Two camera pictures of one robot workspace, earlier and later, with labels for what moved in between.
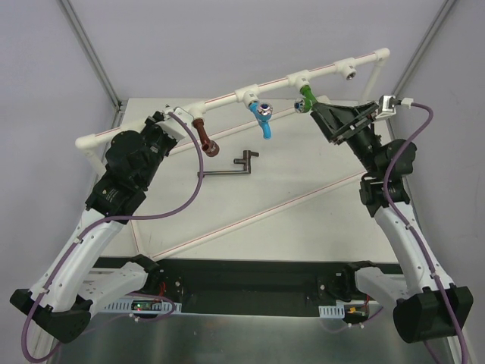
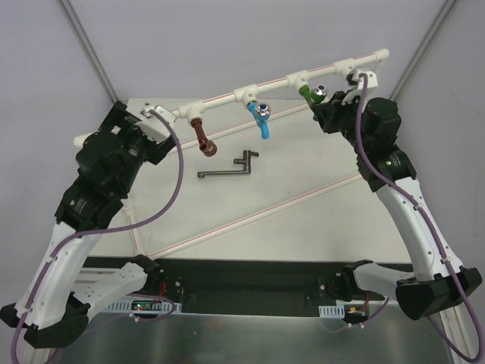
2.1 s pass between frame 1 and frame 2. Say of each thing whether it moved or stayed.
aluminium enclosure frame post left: stayed
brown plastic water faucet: stayed
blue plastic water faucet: stayed
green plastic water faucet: moved
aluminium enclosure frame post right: stayed
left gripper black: moved
